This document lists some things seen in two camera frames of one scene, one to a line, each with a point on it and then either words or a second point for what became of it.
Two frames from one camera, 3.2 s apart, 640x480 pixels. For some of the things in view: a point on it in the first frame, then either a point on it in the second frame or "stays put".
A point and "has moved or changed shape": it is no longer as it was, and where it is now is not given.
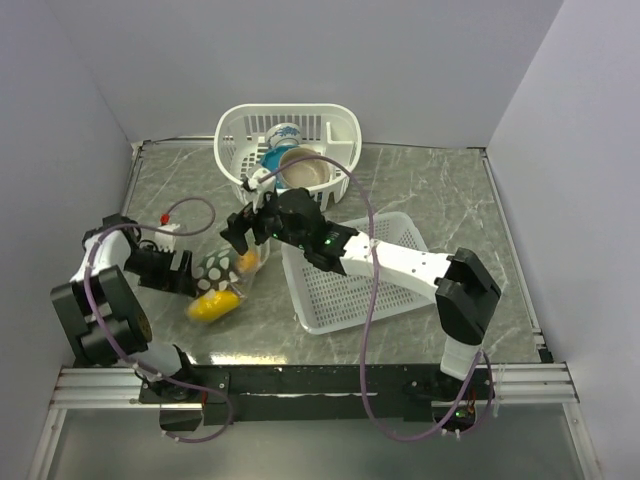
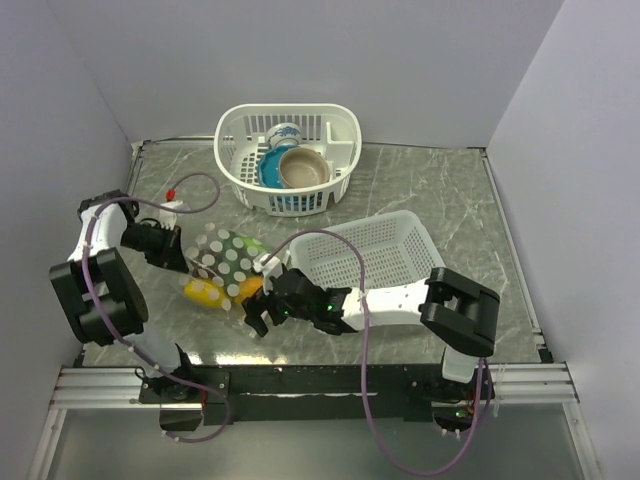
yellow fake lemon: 213,305 has moved or changed shape
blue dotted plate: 270,160 stays put
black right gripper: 235,234 → 255,305
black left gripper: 179,281 → 170,255
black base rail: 402,392 stays put
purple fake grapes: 221,284 → 203,270
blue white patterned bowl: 283,134 stays put
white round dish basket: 240,138 stays put
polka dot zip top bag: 224,269 has moved or changed shape
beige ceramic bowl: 310,173 stays put
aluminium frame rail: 533,383 stays put
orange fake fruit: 248,262 → 248,288
